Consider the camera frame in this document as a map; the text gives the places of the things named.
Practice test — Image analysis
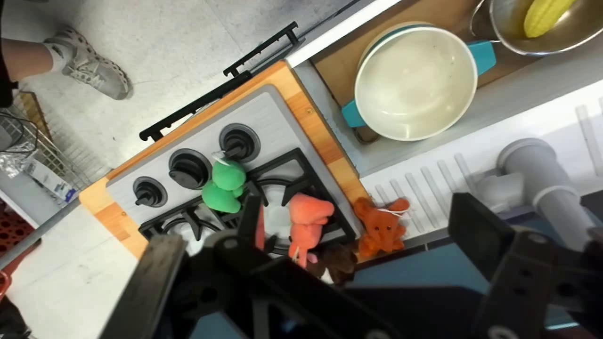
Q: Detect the teal planter box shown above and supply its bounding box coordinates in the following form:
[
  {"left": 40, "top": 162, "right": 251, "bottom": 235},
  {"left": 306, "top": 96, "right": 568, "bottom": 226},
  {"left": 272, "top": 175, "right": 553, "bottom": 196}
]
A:
[{"left": 187, "top": 241, "right": 603, "bottom": 339}]

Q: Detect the black cabinet handle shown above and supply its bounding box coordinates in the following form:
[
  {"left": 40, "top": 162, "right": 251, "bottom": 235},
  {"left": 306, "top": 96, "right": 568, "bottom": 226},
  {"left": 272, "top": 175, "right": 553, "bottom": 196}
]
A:
[{"left": 138, "top": 18, "right": 304, "bottom": 145}]

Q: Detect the green plush toy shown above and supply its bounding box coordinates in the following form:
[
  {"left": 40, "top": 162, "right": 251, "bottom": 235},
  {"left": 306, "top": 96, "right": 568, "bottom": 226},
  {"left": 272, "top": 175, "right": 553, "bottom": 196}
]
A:
[{"left": 200, "top": 158, "right": 249, "bottom": 216}]

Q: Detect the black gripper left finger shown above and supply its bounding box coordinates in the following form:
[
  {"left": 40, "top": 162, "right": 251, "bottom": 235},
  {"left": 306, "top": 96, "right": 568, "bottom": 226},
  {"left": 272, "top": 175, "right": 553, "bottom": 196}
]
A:
[{"left": 168, "top": 194, "right": 355, "bottom": 339}]

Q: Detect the black stove knob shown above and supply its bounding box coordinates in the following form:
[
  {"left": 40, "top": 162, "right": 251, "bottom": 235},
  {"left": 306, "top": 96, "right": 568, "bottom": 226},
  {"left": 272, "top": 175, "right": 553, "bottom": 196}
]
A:
[
  {"left": 168, "top": 147, "right": 215, "bottom": 192},
  {"left": 132, "top": 175, "right": 170, "bottom": 209},
  {"left": 217, "top": 122, "right": 262, "bottom": 164}
]

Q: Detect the white sneaker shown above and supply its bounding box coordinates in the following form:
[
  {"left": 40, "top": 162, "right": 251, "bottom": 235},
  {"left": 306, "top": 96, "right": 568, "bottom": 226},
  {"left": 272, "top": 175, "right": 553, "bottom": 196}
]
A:
[{"left": 44, "top": 24, "right": 136, "bottom": 103}]

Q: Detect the dark brown plush toy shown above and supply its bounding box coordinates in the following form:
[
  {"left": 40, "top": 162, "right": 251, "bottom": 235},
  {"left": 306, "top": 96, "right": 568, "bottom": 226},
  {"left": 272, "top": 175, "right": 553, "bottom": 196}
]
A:
[{"left": 308, "top": 241, "right": 360, "bottom": 288}]

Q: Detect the grey toy faucet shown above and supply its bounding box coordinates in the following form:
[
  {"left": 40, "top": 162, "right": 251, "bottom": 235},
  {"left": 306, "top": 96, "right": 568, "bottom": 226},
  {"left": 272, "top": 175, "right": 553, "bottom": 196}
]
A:
[{"left": 474, "top": 137, "right": 603, "bottom": 252}]

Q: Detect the bare lower leg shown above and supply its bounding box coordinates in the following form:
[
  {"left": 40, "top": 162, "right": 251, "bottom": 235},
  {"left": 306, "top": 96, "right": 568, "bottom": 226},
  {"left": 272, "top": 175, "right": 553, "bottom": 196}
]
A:
[{"left": 0, "top": 35, "right": 65, "bottom": 83}]

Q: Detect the stainless steel bowl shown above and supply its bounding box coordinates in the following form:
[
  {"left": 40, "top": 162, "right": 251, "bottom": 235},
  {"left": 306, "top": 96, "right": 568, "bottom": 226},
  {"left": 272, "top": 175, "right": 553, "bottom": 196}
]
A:
[{"left": 470, "top": 0, "right": 603, "bottom": 58}]

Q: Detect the pink plush toy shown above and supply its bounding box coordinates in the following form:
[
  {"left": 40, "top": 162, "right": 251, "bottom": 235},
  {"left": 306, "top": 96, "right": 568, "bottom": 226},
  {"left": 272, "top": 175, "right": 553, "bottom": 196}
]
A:
[{"left": 285, "top": 192, "right": 338, "bottom": 269}]

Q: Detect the cream pot with teal handles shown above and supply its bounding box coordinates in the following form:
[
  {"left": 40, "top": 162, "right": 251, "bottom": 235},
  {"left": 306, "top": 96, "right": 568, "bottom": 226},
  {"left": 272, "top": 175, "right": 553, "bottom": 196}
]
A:
[{"left": 340, "top": 22, "right": 500, "bottom": 143}]

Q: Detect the yellow corn plush toy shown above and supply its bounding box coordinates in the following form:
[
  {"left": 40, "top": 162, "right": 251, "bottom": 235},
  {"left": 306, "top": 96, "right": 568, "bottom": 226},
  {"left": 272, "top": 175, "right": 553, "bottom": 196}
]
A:
[{"left": 523, "top": 0, "right": 577, "bottom": 39}]

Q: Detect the red plastic crate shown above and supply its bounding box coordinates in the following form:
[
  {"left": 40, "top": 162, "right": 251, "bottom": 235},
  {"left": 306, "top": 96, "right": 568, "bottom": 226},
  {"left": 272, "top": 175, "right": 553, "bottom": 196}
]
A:
[{"left": 0, "top": 197, "right": 40, "bottom": 254}]

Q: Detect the orange-brown plush toy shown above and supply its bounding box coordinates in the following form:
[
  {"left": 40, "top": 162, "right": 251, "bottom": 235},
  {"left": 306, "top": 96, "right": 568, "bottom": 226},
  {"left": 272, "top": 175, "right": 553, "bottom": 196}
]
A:
[{"left": 351, "top": 196, "right": 413, "bottom": 263}]

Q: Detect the grey toy stove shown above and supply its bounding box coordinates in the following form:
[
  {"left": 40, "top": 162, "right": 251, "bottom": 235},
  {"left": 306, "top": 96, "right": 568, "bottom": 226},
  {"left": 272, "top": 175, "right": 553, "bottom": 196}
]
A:
[{"left": 104, "top": 83, "right": 368, "bottom": 265}]

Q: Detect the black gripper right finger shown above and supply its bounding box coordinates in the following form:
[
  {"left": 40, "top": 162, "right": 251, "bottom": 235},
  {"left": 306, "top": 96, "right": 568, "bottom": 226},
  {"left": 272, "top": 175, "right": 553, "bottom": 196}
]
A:
[{"left": 451, "top": 190, "right": 603, "bottom": 339}]

